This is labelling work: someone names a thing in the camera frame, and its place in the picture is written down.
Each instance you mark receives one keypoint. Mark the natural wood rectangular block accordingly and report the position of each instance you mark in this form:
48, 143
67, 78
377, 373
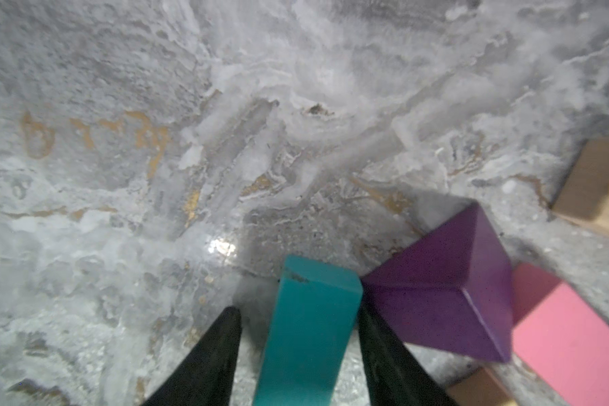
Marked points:
584, 198

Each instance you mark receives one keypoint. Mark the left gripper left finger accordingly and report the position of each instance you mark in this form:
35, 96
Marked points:
205, 376

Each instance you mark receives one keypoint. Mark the natural wood square block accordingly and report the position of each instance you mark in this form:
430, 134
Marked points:
481, 389

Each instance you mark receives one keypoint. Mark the pink block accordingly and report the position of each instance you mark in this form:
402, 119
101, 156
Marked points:
560, 337

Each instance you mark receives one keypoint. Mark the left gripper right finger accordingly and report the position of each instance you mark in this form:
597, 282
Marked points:
393, 375

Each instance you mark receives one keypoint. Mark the purple block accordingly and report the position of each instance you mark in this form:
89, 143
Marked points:
452, 290

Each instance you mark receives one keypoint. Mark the teal rectangular block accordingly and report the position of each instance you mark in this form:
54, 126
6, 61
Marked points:
312, 321

